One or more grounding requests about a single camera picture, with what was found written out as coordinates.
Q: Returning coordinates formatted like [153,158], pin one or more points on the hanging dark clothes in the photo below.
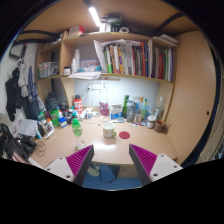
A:
[21,92]

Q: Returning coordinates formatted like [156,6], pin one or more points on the white green mug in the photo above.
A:
[109,130]

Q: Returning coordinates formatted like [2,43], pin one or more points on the fluorescent tube lamp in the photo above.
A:
[95,16]

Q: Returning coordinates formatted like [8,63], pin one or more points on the grey water bottle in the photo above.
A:
[130,111]

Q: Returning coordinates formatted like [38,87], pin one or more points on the brown ceramic mug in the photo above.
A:
[160,126]

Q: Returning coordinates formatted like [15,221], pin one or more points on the white spray bottle on shelf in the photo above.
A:
[77,58]

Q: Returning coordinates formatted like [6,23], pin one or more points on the row of books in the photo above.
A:
[140,60]

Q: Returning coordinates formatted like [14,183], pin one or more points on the clear plastic bottle right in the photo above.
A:
[160,109]

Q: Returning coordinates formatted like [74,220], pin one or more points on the stack of papers on shelf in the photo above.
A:
[85,75]

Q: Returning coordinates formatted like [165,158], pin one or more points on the green capped water bottle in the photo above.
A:
[76,126]

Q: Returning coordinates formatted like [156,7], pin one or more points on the wooden shelf unit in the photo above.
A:
[66,49]

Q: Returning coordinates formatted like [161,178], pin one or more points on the red white canister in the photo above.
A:
[77,102]

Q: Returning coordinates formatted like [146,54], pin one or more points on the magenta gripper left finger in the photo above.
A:
[74,167]

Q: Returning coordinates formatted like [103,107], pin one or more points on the red round coaster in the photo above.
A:
[124,135]

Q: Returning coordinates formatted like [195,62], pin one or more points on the white lidded jar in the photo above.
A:
[151,121]

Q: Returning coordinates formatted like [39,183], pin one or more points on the pink snack bag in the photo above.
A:
[104,109]

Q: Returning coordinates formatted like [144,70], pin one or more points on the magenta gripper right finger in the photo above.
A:
[151,167]

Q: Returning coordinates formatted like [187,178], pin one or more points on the blue white box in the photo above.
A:
[115,111]

